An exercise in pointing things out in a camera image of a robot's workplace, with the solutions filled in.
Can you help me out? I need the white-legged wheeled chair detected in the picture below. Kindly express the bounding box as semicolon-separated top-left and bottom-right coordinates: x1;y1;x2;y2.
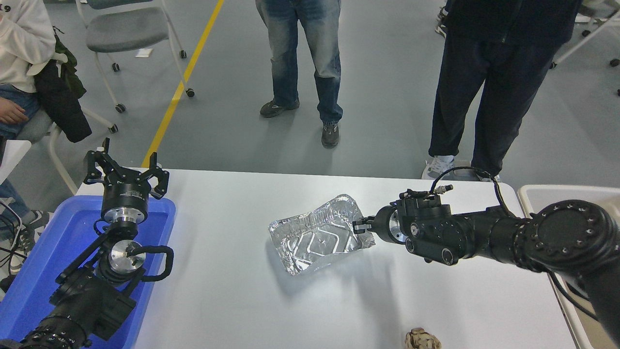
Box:
550;0;620;96

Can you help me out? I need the person's hand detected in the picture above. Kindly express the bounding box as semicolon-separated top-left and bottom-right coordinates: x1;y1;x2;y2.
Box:
0;97;30;126

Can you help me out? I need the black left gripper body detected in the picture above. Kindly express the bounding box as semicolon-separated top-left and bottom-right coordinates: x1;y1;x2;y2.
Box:
101;167;151;211

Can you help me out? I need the grey wheeled chair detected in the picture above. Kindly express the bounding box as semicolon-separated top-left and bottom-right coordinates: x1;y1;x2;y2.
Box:
75;0;196;114

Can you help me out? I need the white-framed wheeled chair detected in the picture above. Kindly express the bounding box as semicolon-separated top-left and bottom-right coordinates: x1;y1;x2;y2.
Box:
17;53;119;194

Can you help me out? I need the large pale bin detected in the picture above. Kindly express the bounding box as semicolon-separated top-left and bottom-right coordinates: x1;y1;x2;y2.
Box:
517;184;620;349

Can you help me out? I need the silver foil plate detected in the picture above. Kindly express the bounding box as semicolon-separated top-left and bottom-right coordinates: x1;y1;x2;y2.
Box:
268;194;376;276

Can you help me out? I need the crumpled tan paper ball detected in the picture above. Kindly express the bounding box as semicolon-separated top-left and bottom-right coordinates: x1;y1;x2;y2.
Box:
404;328;442;349

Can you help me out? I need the dark draped jacket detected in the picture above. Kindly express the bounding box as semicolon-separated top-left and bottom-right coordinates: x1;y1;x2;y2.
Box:
35;25;93;143

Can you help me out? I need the blue plastic tray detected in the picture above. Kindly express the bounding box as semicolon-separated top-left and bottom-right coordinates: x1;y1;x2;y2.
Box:
0;195;176;349

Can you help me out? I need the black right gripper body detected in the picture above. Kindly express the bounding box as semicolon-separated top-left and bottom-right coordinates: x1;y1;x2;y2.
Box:
372;206;395;243

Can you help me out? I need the white desk corner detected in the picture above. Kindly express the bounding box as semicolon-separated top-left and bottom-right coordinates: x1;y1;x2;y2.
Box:
0;140;32;186

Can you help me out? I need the seated person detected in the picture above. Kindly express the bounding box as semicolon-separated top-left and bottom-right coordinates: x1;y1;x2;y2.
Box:
0;0;56;274

